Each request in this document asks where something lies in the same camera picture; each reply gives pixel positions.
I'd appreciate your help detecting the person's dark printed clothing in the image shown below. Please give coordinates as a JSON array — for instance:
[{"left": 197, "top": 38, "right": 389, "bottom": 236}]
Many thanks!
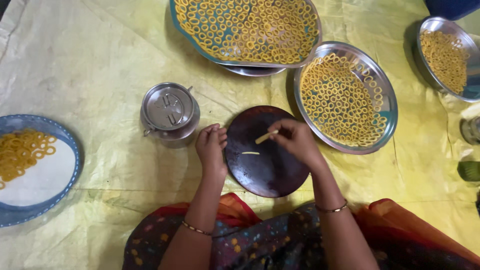
[{"left": 122, "top": 193, "right": 480, "bottom": 270}]

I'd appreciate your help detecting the green object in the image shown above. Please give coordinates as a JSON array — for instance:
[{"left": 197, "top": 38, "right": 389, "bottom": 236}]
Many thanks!
[{"left": 457, "top": 161, "right": 480, "bottom": 182}]

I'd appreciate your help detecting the layer of dough rings on large steel plate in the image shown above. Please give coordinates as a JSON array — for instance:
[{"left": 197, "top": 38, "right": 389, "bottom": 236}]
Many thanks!
[{"left": 299, "top": 53, "right": 388, "bottom": 148}]

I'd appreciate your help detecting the dark round wooden board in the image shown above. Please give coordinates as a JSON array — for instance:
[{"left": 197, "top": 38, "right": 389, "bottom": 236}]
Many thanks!
[{"left": 224, "top": 105, "right": 311, "bottom": 199}]

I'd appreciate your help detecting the steel lidded container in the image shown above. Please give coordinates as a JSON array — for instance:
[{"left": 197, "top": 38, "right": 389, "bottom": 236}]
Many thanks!
[{"left": 140, "top": 82, "right": 201, "bottom": 149}]

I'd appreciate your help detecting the teal tray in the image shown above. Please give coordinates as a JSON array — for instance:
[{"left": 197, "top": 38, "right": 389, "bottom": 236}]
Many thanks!
[{"left": 169, "top": 0, "right": 323, "bottom": 69}]

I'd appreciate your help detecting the heap of dough rings on blue plate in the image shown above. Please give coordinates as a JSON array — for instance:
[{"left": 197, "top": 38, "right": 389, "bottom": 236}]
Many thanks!
[{"left": 0, "top": 129, "right": 58, "bottom": 190}]

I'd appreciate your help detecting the heap of dough rings on small steel plate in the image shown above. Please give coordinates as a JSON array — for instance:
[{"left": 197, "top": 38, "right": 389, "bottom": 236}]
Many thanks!
[{"left": 420, "top": 30, "right": 470, "bottom": 94}]

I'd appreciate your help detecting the blue round plate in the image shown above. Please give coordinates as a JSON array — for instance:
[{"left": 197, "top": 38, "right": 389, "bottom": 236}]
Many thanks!
[{"left": 0, "top": 114, "right": 81, "bottom": 228}]

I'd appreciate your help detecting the person's right hand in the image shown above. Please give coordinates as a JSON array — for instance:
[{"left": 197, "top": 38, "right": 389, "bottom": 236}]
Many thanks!
[{"left": 267, "top": 119, "right": 328, "bottom": 174}]

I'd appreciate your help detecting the small steel plate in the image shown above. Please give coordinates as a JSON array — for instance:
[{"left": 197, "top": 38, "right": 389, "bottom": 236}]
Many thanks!
[{"left": 416, "top": 16, "right": 480, "bottom": 103}]

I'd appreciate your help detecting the person's left hand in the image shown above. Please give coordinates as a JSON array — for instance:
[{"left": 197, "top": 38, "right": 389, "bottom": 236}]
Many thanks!
[{"left": 195, "top": 123, "right": 229, "bottom": 177}]

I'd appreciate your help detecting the gold bangle on wrist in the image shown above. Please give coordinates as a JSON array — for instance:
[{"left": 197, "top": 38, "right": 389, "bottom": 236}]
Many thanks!
[
  {"left": 315, "top": 200, "right": 349, "bottom": 214},
  {"left": 181, "top": 220, "right": 213, "bottom": 237}
]

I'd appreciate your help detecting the gold bangle on left wrist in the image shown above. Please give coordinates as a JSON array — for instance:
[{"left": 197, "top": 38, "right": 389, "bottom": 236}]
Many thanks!
[{"left": 181, "top": 220, "right": 213, "bottom": 237}]

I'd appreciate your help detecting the yellow plastic sheet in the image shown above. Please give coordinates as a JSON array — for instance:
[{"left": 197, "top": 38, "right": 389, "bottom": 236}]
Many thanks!
[{"left": 0, "top": 0, "right": 480, "bottom": 270}]

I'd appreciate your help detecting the gold bangle on right wrist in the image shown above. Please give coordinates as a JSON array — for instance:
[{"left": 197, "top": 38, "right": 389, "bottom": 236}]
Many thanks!
[{"left": 315, "top": 200, "right": 349, "bottom": 214}]

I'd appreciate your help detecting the large steel plate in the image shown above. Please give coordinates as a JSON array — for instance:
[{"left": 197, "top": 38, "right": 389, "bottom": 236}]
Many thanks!
[{"left": 293, "top": 41, "right": 398, "bottom": 155}]

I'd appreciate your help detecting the blue container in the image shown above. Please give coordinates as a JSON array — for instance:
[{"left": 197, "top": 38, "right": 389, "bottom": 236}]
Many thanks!
[{"left": 424, "top": 0, "right": 480, "bottom": 21}]

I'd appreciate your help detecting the steel tumbler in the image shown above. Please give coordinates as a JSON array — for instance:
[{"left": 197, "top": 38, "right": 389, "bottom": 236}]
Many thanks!
[{"left": 460, "top": 116, "right": 480, "bottom": 146}]

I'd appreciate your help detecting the steel plate under tray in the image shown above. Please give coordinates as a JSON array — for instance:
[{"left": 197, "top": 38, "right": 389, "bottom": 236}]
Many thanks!
[{"left": 219, "top": 64, "right": 287, "bottom": 77}]

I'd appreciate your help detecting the layer of dough rings on teal tray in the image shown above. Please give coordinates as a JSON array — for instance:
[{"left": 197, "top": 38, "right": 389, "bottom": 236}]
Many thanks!
[{"left": 174, "top": 0, "right": 320, "bottom": 64}]

